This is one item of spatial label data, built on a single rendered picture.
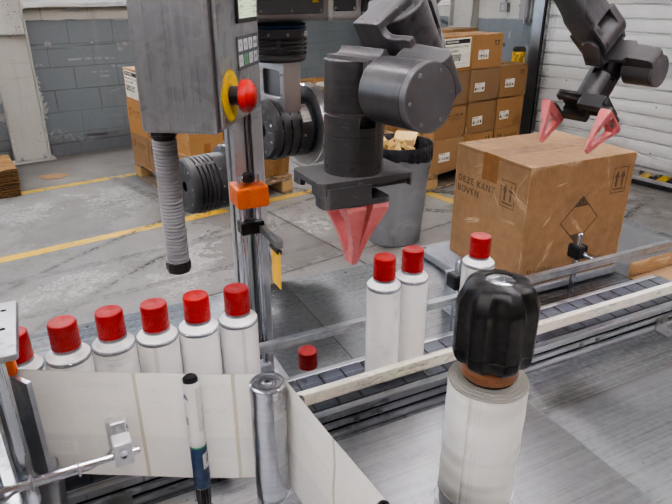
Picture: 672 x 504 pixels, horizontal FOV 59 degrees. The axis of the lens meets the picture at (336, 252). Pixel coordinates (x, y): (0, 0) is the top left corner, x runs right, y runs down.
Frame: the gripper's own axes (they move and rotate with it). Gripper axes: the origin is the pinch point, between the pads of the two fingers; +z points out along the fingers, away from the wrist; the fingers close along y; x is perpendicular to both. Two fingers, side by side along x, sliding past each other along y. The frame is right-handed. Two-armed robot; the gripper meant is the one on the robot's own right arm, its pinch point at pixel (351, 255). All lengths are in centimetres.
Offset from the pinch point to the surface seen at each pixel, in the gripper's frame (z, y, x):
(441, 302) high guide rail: 22.4, 28.9, 20.9
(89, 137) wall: 103, 21, 571
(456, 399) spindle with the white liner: 13.6, 7.1, -10.3
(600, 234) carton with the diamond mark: 24, 82, 34
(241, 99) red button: -13.8, -5.3, 17.0
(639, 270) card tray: 33, 93, 29
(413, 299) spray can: 17.1, 19.4, 15.6
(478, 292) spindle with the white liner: 1.3, 8.1, -10.5
